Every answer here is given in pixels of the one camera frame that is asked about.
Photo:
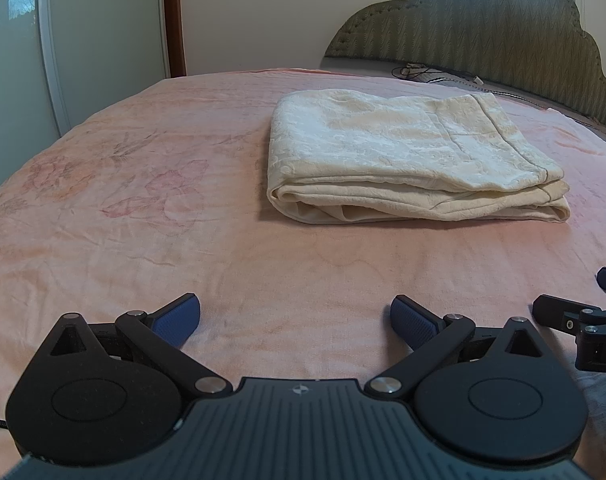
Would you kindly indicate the green padded headboard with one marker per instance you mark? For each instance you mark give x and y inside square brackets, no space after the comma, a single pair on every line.
[483,25]

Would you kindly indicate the cream white towel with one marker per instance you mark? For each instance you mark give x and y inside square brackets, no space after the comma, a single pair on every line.
[398,145]

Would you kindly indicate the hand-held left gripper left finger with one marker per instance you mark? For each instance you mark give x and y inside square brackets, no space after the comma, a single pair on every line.
[180,317]

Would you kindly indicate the brown wooden door frame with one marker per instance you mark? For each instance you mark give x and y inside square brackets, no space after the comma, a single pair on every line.
[175,20]

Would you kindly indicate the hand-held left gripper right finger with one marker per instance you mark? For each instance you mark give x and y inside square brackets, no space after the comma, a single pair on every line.
[410,320]

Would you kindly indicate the frosted glass sliding door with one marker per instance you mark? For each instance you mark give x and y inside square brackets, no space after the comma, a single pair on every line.
[58,50]

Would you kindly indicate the pink floral bed sheet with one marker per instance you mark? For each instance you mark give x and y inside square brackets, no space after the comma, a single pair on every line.
[133,210]

